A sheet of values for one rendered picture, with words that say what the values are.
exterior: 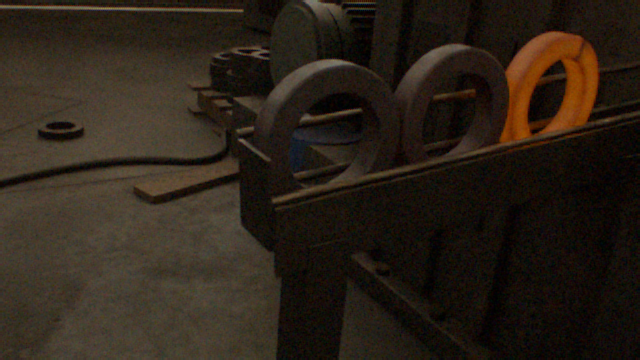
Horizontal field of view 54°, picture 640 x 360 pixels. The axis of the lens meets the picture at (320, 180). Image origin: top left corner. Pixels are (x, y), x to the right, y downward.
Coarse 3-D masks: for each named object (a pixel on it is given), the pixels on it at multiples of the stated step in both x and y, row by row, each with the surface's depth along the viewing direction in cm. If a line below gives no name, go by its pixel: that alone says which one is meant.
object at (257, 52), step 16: (240, 48) 285; (256, 48) 288; (224, 64) 293; (240, 64) 273; (256, 64) 253; (224, 80) 296; (240, 80) 275; (256, 80) 255; (272, 80) 254; (208, 96) 291; (224, 96) 295; (240, 96) 278; (192, 112) 311; (208, 112) 305; (224, 112) 286
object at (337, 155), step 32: (352, 0) 217; (288, 32) 215; (320, 32) 201; (352, 32) 207; (288, 64) 217; (256, 96) 256; (352, 96) 217; (352, 128) 216; (320, 160) 198; (352, 160) 193
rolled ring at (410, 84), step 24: (456, 48) 76; (408, 72) 75; (432, 72) 74; (456, 72) 76; (480, 72) 78; (504, 72) 81; (408, 96) 74; (432, 96) 75; (480, 96) 83; (504, 96) 82; (408, 120) 74; (480, 120) 84; (504, 120) 84; (408, 144) 76; (480, 144) 83
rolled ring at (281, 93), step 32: (320, 64) 67; (352, 64) 68; (288, 96) 65; (320, 96) 67; (384, 96) 71; (256, 128) 67; (288, 128) 66; (384, 128) 73; (288, 160) 68; (384, 160) 75; (288, 192) 69
